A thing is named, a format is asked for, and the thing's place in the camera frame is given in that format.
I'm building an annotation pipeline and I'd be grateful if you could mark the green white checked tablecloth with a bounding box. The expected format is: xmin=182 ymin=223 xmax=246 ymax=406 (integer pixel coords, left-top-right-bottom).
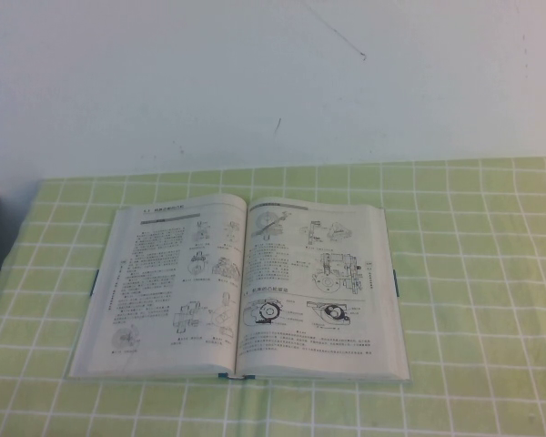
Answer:
xmin=0 ymin=156 xmax=546 ymax=437

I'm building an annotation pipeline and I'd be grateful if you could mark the technical book with diagrams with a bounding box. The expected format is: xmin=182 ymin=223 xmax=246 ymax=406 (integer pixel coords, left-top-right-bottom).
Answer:
xmin=67 ymin=192 xmax=413 ymax=386

